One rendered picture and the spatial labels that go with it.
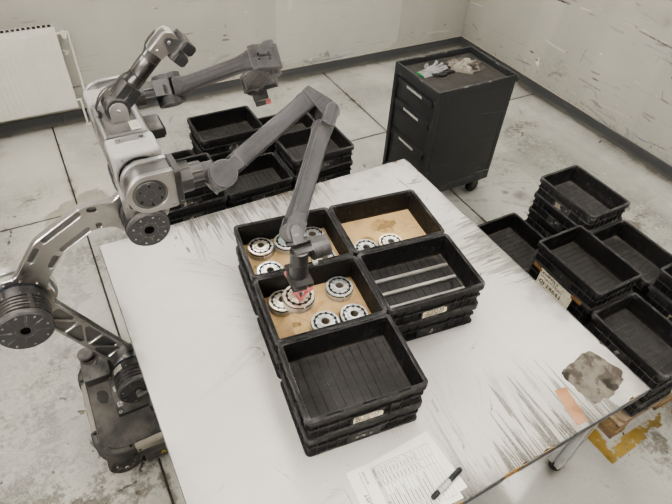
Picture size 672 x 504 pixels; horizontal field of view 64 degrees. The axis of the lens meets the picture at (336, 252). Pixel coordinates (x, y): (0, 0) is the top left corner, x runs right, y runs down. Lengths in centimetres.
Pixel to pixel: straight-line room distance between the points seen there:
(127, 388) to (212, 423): 62
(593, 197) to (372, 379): 205
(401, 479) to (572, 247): 169
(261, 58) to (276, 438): 121
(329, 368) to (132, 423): 99
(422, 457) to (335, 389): 35
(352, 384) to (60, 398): 161
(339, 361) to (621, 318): 159
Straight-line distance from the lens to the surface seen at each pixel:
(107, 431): 252
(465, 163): 376
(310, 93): 166
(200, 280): 229
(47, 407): 297
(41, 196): 415
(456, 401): 199
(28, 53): 451
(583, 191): 349
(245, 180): 332
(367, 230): 231
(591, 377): 222
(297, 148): 339
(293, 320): 195
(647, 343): 293
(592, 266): 300
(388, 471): 183
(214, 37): 486
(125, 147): 157
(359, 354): 188
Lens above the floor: 236
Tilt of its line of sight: 44 degrees down
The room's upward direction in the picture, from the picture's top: 4 degrees clockwise
